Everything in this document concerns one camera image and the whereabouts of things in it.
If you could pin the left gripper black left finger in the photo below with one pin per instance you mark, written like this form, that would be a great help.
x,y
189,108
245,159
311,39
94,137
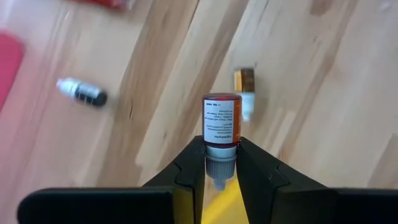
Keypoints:
x,y
124,205

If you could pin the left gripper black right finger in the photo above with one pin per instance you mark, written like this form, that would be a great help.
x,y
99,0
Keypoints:
x,y
264,186

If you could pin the amber dropper bottle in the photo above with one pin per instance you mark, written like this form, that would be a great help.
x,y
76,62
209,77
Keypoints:
x,y
247,81

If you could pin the black dropper bottle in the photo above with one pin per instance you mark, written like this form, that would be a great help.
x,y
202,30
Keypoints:
x,y
84,92

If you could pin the red snack packet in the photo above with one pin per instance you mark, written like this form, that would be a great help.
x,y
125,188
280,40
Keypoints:
x,y
102,3

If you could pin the yellow plastic basket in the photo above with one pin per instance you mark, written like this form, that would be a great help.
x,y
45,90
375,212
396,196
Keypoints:
x,y
224,208

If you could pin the pink plastic tray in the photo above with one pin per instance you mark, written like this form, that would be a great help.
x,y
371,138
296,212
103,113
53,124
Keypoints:
x,y
9,68

